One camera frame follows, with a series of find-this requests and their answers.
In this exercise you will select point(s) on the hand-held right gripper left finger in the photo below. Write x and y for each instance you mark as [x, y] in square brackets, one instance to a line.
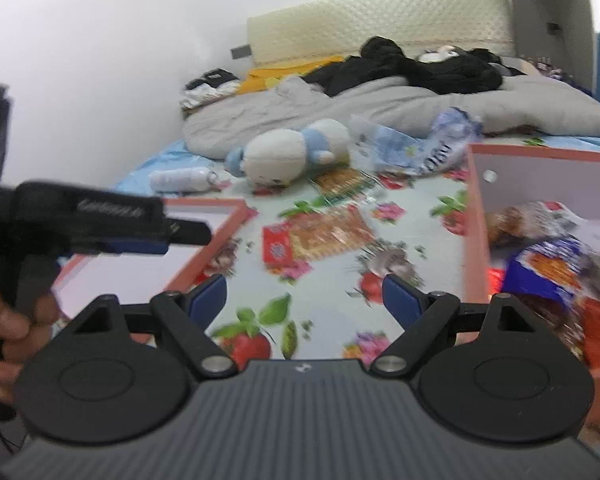
[207, 297]

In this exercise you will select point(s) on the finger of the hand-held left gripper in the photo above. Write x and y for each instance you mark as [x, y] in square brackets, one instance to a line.
[125, 220]

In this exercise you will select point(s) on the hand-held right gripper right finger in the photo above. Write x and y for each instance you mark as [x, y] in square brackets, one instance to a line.
[402, 300]

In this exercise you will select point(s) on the red orange snack packet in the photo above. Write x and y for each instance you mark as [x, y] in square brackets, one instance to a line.
[320, 235]

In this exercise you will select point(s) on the green yellow snack packet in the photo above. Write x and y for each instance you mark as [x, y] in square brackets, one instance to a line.
[347, 187]

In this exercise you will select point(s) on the clear packet of dark nuts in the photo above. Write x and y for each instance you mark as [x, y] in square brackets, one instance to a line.
[525, 222]

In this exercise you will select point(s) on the blue orange snack packet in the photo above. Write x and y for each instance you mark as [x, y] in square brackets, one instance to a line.
[550, 270]

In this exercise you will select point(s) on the pink cardboard box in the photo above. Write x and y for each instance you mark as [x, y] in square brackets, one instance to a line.
[530, 180]

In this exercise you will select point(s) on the person's left hand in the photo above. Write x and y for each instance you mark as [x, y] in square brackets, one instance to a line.
[7, 322]

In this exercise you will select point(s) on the pink cardboard box lid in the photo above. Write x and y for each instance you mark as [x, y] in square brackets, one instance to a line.
[145, 270]

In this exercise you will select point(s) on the white plastic bottle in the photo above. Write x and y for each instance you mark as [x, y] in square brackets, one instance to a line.
[180, 180]

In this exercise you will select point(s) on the pile of clothes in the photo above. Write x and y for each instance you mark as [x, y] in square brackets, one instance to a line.
[210, 87]

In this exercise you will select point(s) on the blue white plastic bag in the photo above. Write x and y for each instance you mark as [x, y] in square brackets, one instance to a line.
[385, 142]
[452, 140]

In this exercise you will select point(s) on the white blue plush toy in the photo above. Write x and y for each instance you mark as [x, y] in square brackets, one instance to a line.
[280, 155]

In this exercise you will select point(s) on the grey duvet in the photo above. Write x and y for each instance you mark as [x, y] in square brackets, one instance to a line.
[380, 105]

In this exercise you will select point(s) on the yellow blanket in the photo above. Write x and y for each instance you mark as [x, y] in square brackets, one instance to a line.
[275, 75]

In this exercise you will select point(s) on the black clothing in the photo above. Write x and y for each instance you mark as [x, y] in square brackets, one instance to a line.
[430, 72]

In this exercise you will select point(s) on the small white black plush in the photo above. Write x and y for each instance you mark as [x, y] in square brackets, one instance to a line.
[437, 54]

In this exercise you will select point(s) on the cream padded headboard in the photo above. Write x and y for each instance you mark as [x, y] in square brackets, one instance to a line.
[380, 20]

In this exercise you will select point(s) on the grey desk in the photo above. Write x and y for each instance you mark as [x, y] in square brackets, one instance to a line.
[550, 5]

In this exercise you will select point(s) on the grey wall socket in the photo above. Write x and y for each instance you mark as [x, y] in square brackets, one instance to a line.
[240, 51]

